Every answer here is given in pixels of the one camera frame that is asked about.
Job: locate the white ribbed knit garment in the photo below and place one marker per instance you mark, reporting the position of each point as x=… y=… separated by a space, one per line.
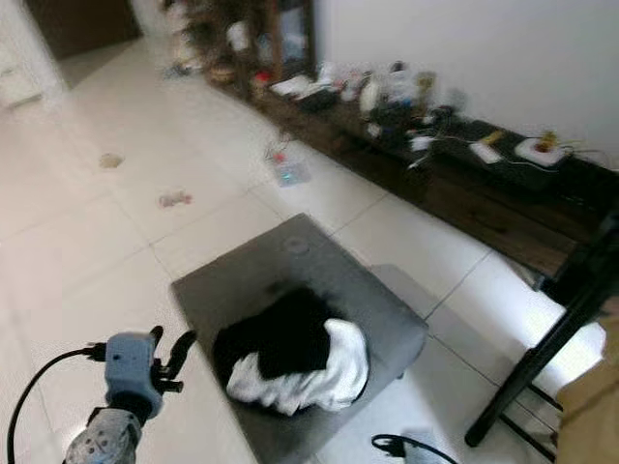
x=324 y=387

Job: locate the black clothes rack silver bar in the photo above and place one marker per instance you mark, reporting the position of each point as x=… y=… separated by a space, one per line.
x=532 y=367

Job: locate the small tan floor object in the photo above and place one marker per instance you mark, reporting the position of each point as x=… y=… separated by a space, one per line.
x=111 y=160

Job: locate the dark wooden shelf cabinet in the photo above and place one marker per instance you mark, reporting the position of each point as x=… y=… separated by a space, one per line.
x=242 y=39

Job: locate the white dish yellow figure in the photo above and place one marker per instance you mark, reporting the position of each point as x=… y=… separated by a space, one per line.
x=540 y=153

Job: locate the small red white floor object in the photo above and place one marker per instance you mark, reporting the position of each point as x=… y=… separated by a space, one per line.
x=175 y=199

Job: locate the dark wooden door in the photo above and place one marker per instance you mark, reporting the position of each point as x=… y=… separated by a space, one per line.
x=73 y=24

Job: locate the gold coloured ornament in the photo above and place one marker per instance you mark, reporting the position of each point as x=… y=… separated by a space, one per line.
x=426 y=85

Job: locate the grey fabric ottoman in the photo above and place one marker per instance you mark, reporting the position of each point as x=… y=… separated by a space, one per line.
x=271 y=261

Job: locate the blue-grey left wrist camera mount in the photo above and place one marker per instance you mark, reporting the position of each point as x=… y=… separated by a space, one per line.
x=131 y=372

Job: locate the small clear device green light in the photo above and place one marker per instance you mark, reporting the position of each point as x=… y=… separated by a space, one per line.
x=288 y=172

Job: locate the beige hanging shirt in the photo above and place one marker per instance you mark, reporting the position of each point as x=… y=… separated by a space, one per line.
x=590 y=416

